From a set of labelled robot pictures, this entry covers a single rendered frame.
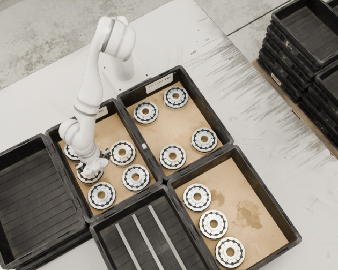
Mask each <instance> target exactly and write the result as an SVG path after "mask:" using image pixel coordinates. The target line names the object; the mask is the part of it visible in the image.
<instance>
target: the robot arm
mask: <svg viewBox="0 0 338 270"><path fill-rule="evenodd" d="M135 42H136V33H135V30H134V29H133V28H132V27H130V26H129V24H128V21H127V18H126V17H125V16H116V17H107V16H103V17H101V18H100V20H99V21H98V22H97V25H96V27H95V30H94V33H93V35H92V40H91V44H90V48H89V52H88V55H87V60H86V64H85V69H84V74H83V79H82V83H81V86H80V89H79V92H78V95H77V98H76V101H75V104H74V107H73V110H72V113H73V115H74V116H75V117H76V118H77V119H78V121H77V120H75V119H67V120H65V121H64V122H62V124H61V125H60V128H59V135H60V137H61V138H62V140H63V141H65V142H66V143H67V144H68V145H69V146H70V147H71V148H72V149H73V150H74V151H75V153H76V154H77V156H78V158H79V159H80V160H81V164H76V165H75V167H76V169H77V171H79V172H82V173H83V174H84V175H85V176H90V175H93V174H94V173H96V172H98V171H100V170H102V169H104V168H106V167H107V166H108V165H109V162H108V161H109V160H110V157H111V152H110V150H109V149H108V148H107V149H105V151H104V152H102V151H100V149H99V147H98V146H97V144H96V143H95V142H94V141H93V139H94V133H95V120H96V115H97V113H98V110H99V107H100V105H101V102H102V98H103V87H102V82H101V78H100V73H99V66H98V60H99V54H100V52H102V53H105V54H108V55H110V58H111V63H112V68H113V72H114V76H115V78H116V79H118V80H120V81H127V80H129V79H131V78H132V77H133V75H134V64H133V57H132V50H133V48H134V46H135Z"/></svg>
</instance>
